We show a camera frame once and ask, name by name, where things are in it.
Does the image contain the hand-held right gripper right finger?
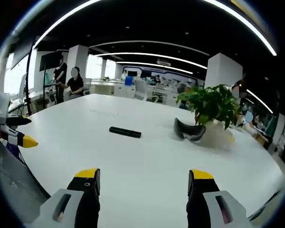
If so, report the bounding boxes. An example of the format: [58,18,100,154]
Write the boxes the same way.
[186,169,255,228]

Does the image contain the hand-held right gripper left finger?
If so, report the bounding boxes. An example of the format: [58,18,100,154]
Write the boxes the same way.
[26,168,101,228]

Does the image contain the black remote control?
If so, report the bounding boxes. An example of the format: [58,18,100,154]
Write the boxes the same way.
[109,126,142,139]

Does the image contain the black pole stand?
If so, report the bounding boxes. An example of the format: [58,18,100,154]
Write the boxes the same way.
[23,39,38,116]

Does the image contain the black curved headset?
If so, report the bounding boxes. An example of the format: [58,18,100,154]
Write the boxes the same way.
[173,117,207,143]

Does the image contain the black screen on stand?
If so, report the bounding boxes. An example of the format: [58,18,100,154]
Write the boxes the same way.
[39,50,63,72]

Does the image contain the green potted plant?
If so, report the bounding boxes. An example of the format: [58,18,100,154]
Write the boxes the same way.
[176,84,241,151]

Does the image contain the white office chair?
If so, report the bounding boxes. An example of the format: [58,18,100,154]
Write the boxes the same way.
[133,79,148,101]

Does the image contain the ceiling air conditioner unit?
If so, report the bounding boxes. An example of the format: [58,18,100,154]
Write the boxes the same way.
[156,58,173,66]

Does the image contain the long ceiling light strip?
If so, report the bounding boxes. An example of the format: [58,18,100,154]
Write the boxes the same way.
[201,0,278,57]
[94,52,208,70]

